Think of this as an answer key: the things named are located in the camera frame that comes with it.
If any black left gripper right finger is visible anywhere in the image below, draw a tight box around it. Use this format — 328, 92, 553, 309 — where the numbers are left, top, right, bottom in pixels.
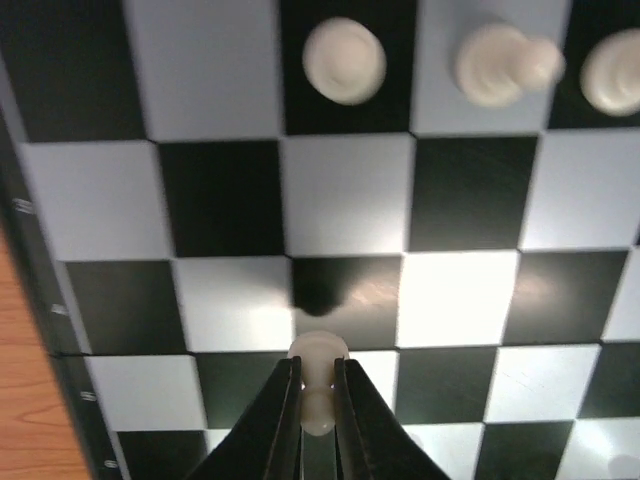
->
334, 358, 449, 480

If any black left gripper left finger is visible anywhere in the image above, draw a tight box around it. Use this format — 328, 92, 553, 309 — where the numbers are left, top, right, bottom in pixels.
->
188, 356, 302, 480

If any white pawn chess piece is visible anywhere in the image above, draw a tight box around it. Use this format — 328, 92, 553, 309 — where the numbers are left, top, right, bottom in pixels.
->
302, 17, 387, 106
580, 28, 639, 117
287, 331, 350, 437
454, 22, 565, 108

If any black and white chessboard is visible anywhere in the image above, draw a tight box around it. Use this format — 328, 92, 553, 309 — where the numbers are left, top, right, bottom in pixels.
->
1, 1, 639, 479

